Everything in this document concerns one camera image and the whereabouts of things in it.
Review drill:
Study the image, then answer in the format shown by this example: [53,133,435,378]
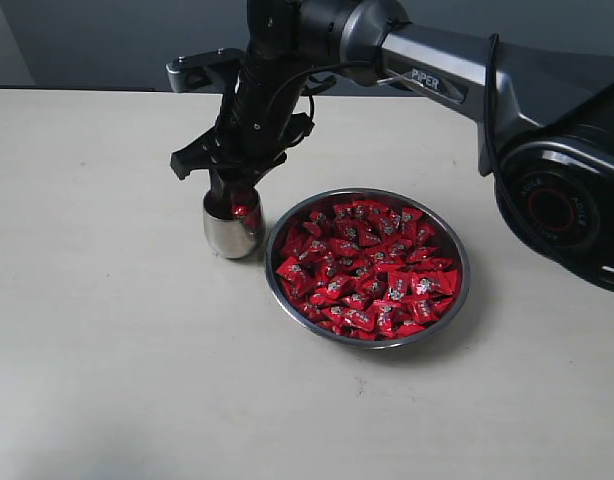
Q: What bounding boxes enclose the stainless steel cup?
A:
[203,189,266,260]

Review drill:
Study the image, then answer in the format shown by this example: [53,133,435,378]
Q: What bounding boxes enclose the red candy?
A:
[231,202,256,220]

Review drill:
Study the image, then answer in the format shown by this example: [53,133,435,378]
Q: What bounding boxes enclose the round stainless steel plate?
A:
[264,188,471,350]

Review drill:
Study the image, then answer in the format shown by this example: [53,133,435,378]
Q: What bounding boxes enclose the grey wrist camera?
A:
[166,48,244,93]

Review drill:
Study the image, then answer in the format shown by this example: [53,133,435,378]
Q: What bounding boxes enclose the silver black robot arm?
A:
[167,1,614,292]

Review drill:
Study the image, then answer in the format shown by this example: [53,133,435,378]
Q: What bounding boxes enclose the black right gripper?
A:
[170,49,313,210]

